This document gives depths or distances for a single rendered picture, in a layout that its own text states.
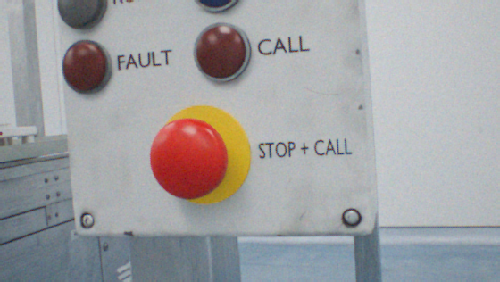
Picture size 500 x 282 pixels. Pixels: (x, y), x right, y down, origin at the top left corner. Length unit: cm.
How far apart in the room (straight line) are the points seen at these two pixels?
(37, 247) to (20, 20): 72
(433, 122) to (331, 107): 341
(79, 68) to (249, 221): 12
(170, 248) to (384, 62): 338
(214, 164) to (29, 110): 157
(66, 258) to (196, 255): 117
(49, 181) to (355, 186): 115
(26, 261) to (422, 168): 276
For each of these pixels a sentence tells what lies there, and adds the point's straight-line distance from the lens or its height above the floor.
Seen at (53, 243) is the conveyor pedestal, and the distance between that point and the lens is 150.
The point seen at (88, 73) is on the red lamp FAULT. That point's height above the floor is 93.
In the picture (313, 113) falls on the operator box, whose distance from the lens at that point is 30.
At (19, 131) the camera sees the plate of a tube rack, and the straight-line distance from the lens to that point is 136.
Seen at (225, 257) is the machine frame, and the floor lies 81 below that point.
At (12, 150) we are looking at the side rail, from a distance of 130.
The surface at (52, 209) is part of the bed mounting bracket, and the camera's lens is 147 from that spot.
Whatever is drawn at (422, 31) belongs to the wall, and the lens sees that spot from 372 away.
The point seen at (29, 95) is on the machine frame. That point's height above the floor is 99.
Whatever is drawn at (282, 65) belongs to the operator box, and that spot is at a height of 93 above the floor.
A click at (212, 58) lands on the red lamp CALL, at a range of 30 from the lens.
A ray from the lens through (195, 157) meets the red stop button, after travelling 28.
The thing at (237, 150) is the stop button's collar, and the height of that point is 89.
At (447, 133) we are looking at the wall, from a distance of 370.
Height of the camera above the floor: 91
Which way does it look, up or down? 3 degrees down
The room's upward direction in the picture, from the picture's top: 4 degrees counter-clockwise
